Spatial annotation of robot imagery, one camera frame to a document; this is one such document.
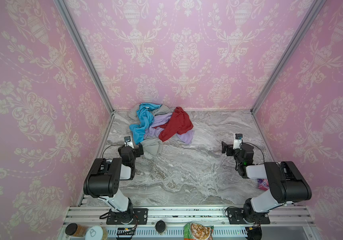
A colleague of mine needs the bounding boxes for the lavender cloth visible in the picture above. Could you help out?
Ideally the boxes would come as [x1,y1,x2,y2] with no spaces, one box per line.
[144,112,194,144]

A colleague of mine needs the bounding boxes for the dark red cloth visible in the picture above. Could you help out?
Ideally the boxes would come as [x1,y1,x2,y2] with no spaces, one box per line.
[150,107,194,144]

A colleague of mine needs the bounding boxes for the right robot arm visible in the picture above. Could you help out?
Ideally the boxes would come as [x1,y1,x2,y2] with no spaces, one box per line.
[221,142,312,225]

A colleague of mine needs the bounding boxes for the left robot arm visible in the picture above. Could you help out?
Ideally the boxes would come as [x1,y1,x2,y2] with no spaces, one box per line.
[83,144,148,225]

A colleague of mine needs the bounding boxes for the grey-green cloth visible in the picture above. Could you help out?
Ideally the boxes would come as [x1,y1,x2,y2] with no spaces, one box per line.
[128,104,172,155]

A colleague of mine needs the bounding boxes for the teal cloth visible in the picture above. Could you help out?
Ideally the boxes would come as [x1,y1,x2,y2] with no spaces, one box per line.
[129,103,161,145]

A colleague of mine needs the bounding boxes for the purple candy bag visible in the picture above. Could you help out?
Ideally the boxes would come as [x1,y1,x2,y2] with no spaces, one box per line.
[257,179,269,191]

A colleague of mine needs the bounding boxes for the black round knob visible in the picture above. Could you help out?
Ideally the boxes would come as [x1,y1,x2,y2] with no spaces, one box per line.
[155,220,166,235]

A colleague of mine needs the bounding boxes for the black electronics board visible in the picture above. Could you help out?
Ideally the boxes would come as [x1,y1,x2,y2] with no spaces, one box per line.
[116,227,136,240]

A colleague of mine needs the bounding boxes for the black round object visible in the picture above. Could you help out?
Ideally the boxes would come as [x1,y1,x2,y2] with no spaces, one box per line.
[245,227,262,240]

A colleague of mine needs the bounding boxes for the green snack packet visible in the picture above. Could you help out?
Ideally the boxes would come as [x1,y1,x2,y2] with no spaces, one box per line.
[183,223,214,240]

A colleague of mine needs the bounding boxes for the white round container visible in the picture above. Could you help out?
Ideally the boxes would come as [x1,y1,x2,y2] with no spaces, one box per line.
[85,226,108,240]

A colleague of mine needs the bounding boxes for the brown lidded jar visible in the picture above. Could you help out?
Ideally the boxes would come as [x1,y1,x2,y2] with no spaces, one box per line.
[65,223,88,238]

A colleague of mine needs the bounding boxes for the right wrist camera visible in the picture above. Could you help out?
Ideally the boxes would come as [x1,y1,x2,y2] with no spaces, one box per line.
[233,134,243,150]

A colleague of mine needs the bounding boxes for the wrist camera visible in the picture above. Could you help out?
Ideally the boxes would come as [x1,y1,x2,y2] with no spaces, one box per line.
[124,136,134,149]
[233,134,243,150]

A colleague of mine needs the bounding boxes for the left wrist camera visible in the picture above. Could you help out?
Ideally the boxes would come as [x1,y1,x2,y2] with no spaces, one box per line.
[124,136,134,149]

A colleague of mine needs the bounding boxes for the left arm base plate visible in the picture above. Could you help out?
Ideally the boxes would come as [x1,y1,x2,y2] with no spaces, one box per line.
[106,208,148,225]

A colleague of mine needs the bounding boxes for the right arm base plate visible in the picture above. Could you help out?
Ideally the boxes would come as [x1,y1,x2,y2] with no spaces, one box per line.
[224,207,270,225]

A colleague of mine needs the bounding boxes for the aluminium frame rail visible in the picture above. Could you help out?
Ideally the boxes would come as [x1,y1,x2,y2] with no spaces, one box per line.
[58,205,322,240]

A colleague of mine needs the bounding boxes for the left corner aluminium post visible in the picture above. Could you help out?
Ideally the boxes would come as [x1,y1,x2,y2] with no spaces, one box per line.
[54,0,114,115]

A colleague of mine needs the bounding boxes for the corner aluminium post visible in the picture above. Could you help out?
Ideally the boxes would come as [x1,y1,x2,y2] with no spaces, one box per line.
[54,0,114,115]
[250,0,326,116]

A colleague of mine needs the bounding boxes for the right corner aluminium post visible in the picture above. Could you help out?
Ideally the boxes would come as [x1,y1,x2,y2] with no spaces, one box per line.
[250,0,326,116]

